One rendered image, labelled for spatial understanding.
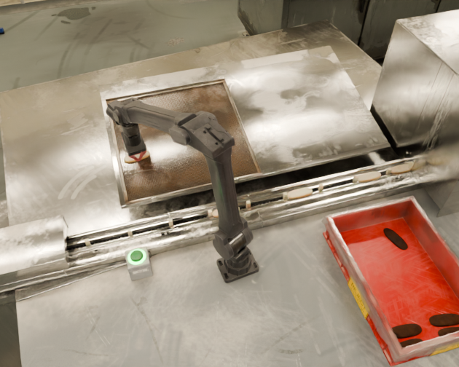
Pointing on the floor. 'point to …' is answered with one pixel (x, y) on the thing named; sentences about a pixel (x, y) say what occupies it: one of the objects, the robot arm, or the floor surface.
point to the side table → (227, 307)
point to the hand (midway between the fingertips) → (136, 155)
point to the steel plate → (370, 73)
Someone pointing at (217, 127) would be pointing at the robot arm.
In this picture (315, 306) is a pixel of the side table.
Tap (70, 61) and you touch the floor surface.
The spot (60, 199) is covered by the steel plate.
